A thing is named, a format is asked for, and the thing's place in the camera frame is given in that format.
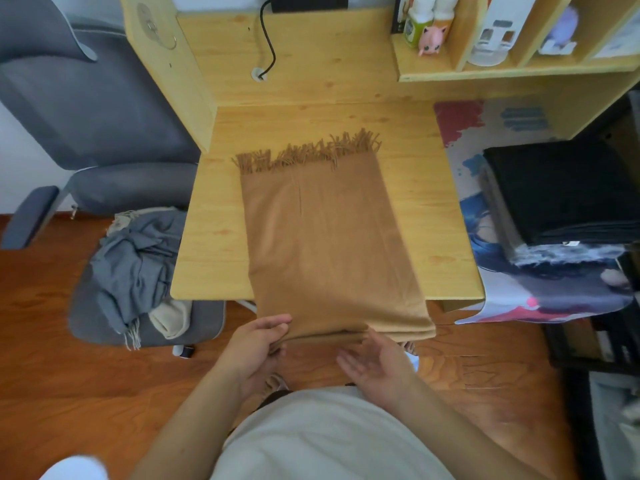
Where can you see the person's right hand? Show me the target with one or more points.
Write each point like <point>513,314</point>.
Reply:
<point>387,374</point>

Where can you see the person's left hand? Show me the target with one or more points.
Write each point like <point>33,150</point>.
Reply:
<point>250,344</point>

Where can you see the person's right thumb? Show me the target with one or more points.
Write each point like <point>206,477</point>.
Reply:
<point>377,342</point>

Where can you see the person's left thumb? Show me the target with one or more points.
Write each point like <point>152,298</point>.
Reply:
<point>274,322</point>

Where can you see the brown fringed scarf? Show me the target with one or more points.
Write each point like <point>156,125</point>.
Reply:
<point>330,234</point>

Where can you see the person's right forearm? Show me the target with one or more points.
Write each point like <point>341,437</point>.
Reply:
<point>465,439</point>

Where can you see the person's left forearm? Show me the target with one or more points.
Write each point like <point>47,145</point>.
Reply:
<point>185,429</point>

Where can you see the cream folded scarf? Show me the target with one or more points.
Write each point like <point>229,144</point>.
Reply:
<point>172,317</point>

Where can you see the person's white shirt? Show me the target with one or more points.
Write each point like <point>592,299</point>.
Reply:
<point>325,439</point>

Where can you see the grey crumpled scarf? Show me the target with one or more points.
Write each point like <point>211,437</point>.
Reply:
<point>132,267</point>

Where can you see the printed desk mat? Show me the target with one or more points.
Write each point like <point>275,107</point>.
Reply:
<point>550,284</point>

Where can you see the beige fringed scarf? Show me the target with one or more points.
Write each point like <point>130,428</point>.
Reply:
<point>122,220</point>

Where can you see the black folded scarf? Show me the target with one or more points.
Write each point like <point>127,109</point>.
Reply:
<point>555,189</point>

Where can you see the white waste bin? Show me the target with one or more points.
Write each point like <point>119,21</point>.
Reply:
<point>617,424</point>

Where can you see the grey office chair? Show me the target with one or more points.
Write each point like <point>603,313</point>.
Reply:
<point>95,104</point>

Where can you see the wooden desk shelf unit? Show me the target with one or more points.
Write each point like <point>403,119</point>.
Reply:
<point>505,69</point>

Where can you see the pink pig figurine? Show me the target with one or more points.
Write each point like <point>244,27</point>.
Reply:
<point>431,39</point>

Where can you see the black monitor base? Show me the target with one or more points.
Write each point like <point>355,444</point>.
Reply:
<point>307,2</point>

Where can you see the green label bottle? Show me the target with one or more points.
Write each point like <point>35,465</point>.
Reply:
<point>417,22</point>

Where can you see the black book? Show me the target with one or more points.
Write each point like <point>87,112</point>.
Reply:
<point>398,13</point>

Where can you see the white printed box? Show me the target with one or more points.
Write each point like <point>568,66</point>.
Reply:
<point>505,24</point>

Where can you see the white plastic bottle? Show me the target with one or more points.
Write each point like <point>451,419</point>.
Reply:
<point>446,5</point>

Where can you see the purple plush toy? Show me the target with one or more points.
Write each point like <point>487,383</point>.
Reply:
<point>564,27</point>

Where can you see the white paper sheet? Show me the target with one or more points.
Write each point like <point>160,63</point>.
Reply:
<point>622,39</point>

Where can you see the metal wall hook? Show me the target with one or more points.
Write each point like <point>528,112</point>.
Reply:
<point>155,27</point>

